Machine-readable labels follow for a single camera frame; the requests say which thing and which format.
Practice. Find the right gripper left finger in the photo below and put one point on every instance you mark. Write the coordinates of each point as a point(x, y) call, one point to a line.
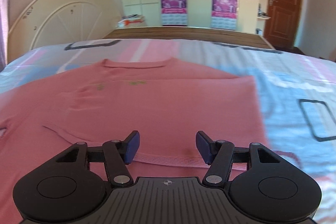
point(118, 154)

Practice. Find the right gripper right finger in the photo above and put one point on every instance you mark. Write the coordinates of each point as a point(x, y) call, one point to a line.
point(218, 155)

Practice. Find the pink knit sweater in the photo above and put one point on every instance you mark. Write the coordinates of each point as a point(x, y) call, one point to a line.
point(167, 102)

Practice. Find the pastel patterned bed sheet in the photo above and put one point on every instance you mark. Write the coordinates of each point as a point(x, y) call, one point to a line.
point(296, 92)

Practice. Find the wooden bed footboard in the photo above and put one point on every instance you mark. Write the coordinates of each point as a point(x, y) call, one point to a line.
point(192, 33)

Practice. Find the white orange box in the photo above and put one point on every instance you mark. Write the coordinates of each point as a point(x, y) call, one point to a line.
point(132, 21)

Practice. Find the cream arched headboard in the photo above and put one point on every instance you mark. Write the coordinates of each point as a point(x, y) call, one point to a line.
point(49, 22)

